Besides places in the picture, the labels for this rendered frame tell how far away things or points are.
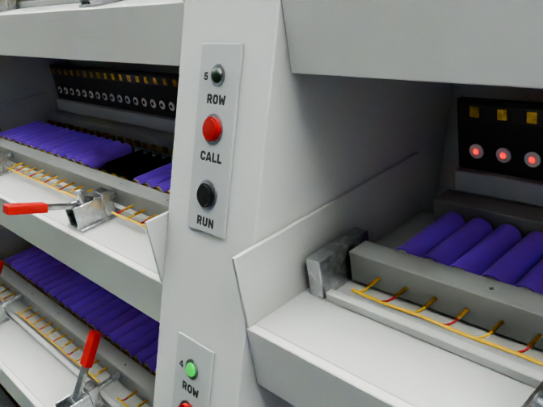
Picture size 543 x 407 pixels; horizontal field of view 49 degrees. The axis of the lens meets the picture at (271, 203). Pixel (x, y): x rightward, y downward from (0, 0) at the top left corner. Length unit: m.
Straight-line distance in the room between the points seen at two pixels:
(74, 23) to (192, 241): 0.25
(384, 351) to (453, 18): 0.18
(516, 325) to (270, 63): 0.20
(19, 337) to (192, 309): 0.44
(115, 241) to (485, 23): 0.36
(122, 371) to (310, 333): 0.33
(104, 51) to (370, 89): 0.24
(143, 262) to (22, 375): 0.31
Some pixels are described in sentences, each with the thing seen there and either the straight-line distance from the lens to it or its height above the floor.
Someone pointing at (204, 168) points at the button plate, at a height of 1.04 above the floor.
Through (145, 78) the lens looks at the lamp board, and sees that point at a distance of 0.76.
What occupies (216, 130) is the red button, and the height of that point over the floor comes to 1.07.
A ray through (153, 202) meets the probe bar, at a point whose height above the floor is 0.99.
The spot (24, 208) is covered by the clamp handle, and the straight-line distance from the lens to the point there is 0.56.
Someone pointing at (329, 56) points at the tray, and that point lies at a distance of 0.34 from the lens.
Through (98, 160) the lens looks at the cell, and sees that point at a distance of 0.73.
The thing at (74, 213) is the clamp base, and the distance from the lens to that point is 0.57.
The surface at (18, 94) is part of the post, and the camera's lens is 1.03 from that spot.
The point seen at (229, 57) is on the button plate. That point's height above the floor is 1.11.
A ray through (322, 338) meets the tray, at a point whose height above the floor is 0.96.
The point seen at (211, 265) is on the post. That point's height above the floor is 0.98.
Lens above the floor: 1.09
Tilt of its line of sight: 10 degrees down
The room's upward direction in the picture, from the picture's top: 6 degrees clockwise
